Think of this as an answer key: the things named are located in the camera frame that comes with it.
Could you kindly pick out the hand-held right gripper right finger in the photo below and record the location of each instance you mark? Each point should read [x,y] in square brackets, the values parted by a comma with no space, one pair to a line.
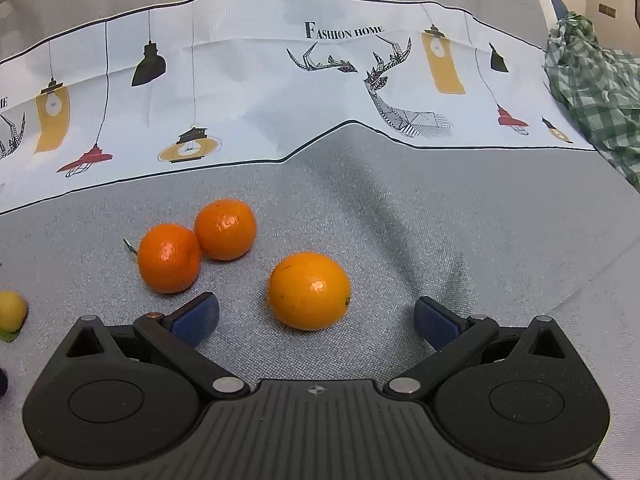
[436,322]

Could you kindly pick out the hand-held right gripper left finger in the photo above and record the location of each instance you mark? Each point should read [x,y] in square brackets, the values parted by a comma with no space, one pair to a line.
[196,316]

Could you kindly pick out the mandarin orange with stem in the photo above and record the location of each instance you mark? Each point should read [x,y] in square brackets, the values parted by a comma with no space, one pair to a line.
[169,260]

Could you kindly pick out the textured mandarin orange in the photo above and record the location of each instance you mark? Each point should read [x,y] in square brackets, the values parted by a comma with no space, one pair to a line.
[225,230]

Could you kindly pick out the large smooth orange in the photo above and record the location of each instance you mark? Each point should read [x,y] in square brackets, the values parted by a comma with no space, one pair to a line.
[309,291]

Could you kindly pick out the grey printed cloth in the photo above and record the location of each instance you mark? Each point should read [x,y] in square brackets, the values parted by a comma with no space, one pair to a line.
[400,210]

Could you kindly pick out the small yellow fruit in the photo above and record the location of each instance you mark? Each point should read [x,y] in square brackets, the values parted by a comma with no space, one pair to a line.
[11,310]

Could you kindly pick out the dark round object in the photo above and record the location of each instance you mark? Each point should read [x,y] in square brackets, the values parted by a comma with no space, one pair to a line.
[2,382]

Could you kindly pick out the green checked cloth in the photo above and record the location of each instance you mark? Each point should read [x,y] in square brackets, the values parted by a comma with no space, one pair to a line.
[590,85]

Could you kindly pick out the blue fabric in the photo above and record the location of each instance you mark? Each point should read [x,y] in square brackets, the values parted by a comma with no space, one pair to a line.
[556,5]

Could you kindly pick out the wall switch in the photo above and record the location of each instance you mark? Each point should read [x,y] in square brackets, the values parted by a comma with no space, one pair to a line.
[607,10]

